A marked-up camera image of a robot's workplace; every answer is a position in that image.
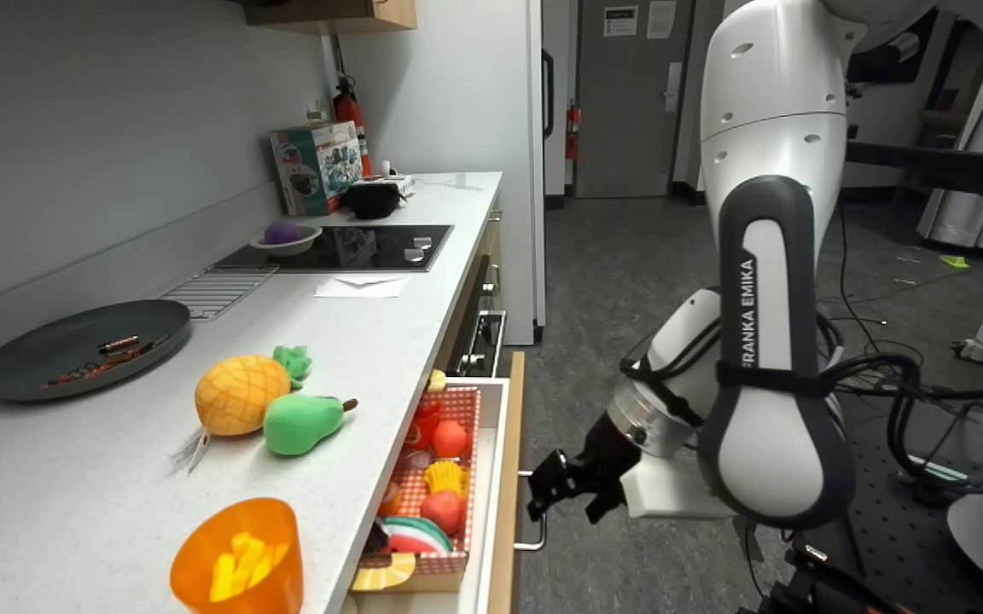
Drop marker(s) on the orange plastic cup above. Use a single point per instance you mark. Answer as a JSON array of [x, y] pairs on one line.
[[187, 581]]

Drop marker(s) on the white paper sheet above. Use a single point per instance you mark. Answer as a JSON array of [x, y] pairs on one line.
[[358, 289]]

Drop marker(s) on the yellow toy pineapple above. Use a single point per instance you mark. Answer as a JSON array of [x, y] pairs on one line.
[[239, 392]]

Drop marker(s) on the colourful toy box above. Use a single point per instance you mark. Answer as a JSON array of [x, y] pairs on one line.
[[315, 173]]

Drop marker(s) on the small yellow toy food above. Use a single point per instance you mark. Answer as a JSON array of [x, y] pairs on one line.
[[438, 380]]

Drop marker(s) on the teal flat object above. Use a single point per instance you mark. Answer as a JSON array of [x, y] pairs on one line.
[[948, 468]]

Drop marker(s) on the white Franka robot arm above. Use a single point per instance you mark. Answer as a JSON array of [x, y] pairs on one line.
[[775, 114]]

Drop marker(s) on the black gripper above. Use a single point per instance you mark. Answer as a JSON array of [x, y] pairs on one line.
[[613, 454]]

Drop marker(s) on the red checkered tray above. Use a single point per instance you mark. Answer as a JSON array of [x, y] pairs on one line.
[[465, 407]]

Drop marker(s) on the small black pot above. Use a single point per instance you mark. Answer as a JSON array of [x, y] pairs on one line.
[[373, 204]]

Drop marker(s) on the orange-red toy tomato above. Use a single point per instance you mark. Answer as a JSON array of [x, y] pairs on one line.
[[452, 439]]

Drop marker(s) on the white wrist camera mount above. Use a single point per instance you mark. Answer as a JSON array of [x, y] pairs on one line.
[[675, 491]]

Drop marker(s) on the yellow ridged toy food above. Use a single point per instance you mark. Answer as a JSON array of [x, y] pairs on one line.
[[446, 474]]

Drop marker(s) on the yellow toy fries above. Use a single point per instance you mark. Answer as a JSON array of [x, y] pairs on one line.
[[239, 563]]

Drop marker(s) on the green toy pear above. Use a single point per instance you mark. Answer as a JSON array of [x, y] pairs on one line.
[[299, 426]]

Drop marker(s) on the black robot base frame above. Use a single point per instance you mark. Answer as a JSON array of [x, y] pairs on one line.
[[833, 584]]

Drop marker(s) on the white refrigerator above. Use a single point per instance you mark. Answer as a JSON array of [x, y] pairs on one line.
[[478, 114]]

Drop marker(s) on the wooden upper cabinet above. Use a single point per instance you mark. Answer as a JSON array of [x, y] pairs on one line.
[[333, 10]]

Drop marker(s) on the toy watermelon slice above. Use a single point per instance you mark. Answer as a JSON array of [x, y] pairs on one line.
[[415, 536]]

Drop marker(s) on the purple toy fruit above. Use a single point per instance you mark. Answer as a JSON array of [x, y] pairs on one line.
[[286, 234]]

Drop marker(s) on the grey door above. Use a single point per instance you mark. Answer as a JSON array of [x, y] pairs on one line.
[[628, 114]]

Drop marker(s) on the black glass cooktop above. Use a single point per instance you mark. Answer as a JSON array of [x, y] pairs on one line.
[[377, 251]]

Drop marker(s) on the black round plate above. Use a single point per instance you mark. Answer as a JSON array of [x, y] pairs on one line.
[[60, 341]]

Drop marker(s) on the beige bowl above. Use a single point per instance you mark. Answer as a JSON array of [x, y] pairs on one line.
[[287, 247]]

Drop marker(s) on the red toy can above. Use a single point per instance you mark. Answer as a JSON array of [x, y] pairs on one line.
[[424, 424]]

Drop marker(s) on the yellow toy slice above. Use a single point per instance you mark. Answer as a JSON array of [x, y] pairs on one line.
[[382, 573]]

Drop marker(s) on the black horizontal bar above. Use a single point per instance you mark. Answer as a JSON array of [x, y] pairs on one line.
[[935, 167]]

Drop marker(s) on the black and silver oven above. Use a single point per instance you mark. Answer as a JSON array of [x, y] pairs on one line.
[[478, 341]]

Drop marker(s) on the red toy apple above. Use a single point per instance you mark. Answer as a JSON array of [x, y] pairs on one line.
[[446, 513]]

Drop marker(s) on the green floor scrap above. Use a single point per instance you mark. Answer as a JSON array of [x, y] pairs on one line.
[[955, 263]]

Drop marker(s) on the red fire extinguisher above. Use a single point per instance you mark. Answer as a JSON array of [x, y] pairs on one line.
[[345, 106], [571, 130]]

